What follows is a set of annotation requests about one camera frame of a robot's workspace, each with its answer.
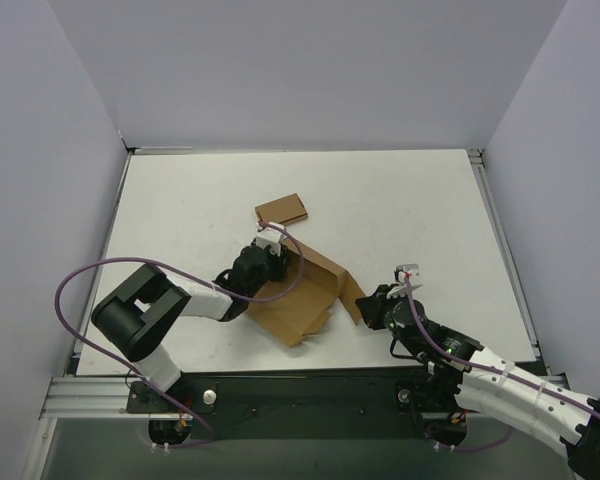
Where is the large cardboard box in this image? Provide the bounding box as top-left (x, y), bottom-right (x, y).
top-left (247, 240), bottom-right (365, 347)

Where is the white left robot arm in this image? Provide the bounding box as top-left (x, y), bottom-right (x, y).
top-left (91, 244), bottom-right (289, 412)

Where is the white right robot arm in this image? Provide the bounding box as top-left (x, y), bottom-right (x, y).
top-left (355, 283), bottom-right (600, 479)

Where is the small folded cardboard box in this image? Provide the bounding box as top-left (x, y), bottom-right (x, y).
top-left (255, 193), bottom-right (308, 226)

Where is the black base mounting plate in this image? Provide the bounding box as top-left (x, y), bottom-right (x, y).
top-left (125, 365), bottom-right (468, 444)

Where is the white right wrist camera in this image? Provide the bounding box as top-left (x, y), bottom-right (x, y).
top-left (387, 263), bottom-right (423, 299)

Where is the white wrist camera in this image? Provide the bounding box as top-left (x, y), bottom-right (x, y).
top-left (254, 223), bottom-right (286, 257)
top-left (387, 263), bottom-right (423, 299)

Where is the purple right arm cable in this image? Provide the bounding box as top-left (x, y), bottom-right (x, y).
top-left (404, 277), bottom-right (600, 451)

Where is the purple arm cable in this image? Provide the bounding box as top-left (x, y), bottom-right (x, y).
top-left (54, 223), bottom-right (306, 449)
top-left (404, 277), bottom-right (600, 451)

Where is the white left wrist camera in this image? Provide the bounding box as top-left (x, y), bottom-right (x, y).
top-left (254, 223), bottom-right (286, 257)

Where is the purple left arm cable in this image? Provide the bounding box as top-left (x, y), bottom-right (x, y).
top-left (54, 223), bottom-right (306, 449)

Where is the aluminium frame rail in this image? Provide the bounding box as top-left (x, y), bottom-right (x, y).
top-left (40, 376), bottom-right (129, 419)

